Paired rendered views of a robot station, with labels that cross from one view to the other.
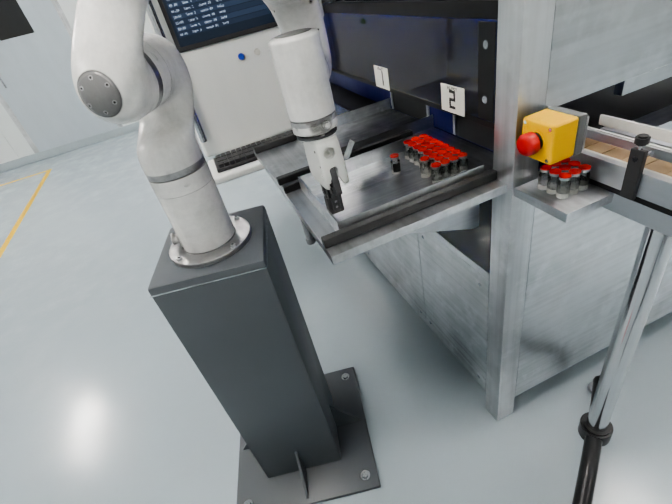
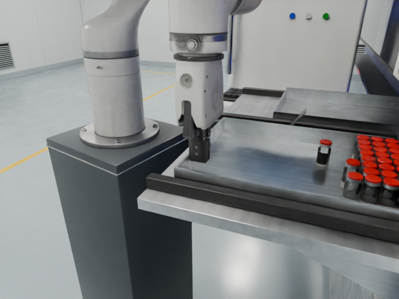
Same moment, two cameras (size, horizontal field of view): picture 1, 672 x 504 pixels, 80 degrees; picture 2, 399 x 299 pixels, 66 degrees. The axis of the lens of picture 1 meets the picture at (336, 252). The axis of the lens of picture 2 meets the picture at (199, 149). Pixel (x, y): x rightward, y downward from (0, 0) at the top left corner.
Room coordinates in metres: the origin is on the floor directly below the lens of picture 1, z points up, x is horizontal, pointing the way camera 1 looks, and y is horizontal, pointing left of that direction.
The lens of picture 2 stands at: (0.34, -0.29, 1.14)
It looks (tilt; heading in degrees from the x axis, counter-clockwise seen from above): 25 degrees down; 35
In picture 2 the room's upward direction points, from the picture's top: straight up
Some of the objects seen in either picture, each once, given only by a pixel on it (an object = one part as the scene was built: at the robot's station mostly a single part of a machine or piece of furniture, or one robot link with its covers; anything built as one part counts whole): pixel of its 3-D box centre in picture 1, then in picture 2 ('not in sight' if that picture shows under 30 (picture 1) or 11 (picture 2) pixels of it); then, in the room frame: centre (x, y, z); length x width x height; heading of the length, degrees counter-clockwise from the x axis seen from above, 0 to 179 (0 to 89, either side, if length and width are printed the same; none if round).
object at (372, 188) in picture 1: (384, 178); (294, 160); (0.83, -0.15, 0.90); 0.34 x 0.26 x 0.04; 104
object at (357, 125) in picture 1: (360, 128); (347, 110); (1.19, -0.16, 0.90); 0.34 x 0.26 x 0.04; 104
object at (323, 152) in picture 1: (322, 154); (199, 86); (0.73, -0.02, 1.03); 0.10 x 0.07 x 0.11; 14
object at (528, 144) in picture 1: (530, 143); not in sight; (0.63, -0.38, 0.99); 0.04 x 0.04 x 0.04; 14
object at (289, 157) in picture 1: (365, 161); (313, 140); (1.00, -0.14, 0.87); 0.70 x 0.48 x 0.02; 14
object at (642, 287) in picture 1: (621, 350); not in sight; (0.54, -0.59, 0.46); 0.09 x 0.09 x 0.77; 14
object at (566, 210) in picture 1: (567, 192); not in sight; (0.64, -0.47, 0.87); 0.14 x 0.13 x 0.02; 104
